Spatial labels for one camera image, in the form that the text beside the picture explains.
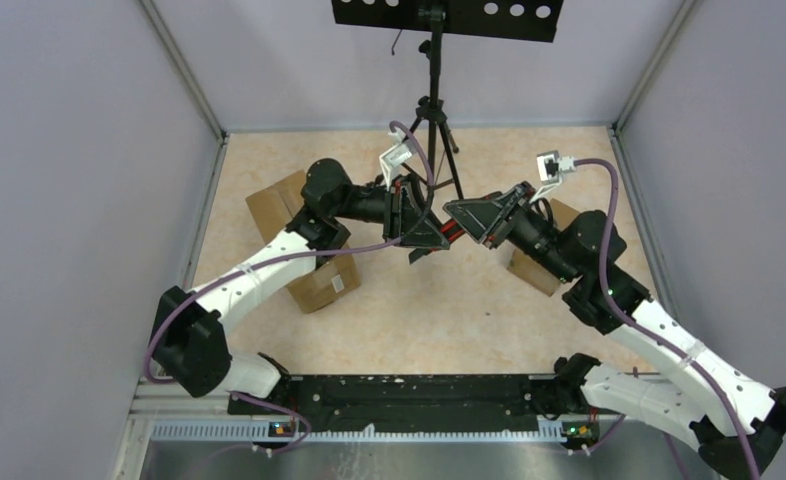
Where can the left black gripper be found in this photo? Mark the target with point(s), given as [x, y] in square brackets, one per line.
[403, 205]

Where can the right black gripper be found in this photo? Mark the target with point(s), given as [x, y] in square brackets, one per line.
[490, 215]

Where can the red black utility knife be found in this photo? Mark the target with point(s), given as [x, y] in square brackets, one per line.
[450, 230]

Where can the large cardboard box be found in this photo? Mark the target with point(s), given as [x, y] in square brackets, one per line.
[272, 208]

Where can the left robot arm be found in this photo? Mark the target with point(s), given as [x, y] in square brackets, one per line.
[189, 340]

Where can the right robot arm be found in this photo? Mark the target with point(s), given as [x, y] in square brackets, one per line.
[735, 424]

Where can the black tripod stand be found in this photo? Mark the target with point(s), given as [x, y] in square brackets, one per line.
[430, 108]

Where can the black perforated plate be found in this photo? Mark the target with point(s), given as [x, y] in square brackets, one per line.
[517, 20]

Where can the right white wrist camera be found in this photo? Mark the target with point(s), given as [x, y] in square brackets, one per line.
[552, 167]

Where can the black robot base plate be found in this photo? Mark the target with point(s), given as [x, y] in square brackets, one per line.
[431, 404]

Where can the grey cable duct rail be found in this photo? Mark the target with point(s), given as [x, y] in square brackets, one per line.
[258, 431]

